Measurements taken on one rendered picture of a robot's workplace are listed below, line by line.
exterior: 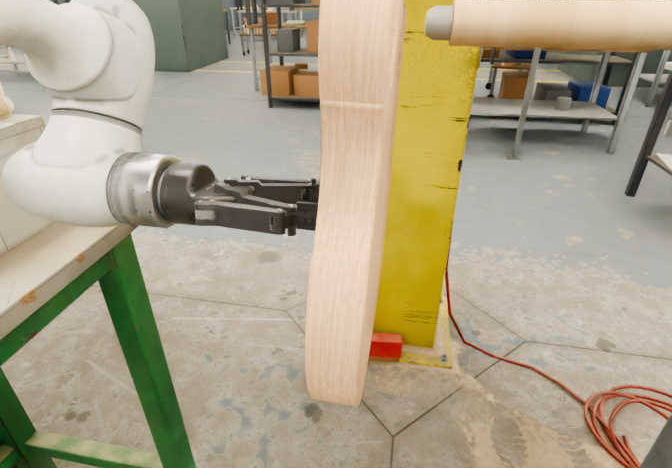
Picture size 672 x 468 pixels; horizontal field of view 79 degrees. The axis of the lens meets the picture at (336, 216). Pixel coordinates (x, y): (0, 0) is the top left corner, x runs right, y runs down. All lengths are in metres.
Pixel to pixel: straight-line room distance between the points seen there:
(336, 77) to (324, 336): 0.19
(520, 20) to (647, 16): 0.08
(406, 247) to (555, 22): 1.17
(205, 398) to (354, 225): 1.40
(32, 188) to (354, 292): 0.41
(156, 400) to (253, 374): 0.71
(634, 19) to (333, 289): 0.28
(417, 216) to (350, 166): 1.10
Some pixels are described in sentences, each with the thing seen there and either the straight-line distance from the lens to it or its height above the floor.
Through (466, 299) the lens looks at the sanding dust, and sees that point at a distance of 2.06.
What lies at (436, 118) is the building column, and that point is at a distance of 1.27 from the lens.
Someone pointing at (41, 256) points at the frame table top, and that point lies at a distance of 0.74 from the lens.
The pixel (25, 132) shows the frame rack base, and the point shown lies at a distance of 0.79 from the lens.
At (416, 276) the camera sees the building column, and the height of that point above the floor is 0.37.
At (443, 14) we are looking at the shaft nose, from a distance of 0.35.
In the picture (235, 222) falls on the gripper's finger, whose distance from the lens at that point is 0.43.
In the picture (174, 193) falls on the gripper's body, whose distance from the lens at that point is 0.49.
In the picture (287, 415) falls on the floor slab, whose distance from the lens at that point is 1.57.
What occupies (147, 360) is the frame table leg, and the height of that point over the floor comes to 0.63.
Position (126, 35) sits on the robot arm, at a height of 1.23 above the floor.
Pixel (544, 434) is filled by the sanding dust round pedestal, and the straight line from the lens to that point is 1.66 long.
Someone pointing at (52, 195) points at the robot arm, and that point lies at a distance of 0.57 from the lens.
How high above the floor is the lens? 1.27
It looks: 28 degrees down
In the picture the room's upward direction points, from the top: straight up
